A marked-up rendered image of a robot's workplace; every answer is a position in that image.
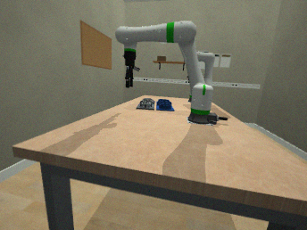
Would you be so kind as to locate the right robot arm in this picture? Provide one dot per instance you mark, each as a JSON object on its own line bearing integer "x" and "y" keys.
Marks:
{"x": 208, "y": 59}

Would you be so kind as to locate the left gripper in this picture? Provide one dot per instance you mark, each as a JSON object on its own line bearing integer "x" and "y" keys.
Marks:
{"x": 129, "y": 72}

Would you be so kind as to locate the blue tray with octagonal pockets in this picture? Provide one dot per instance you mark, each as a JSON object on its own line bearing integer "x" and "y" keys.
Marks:
{"x": 164, "y": 105}

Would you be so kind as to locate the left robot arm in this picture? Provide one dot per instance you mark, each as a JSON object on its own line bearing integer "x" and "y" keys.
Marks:
{"x": 183, "y": 33}

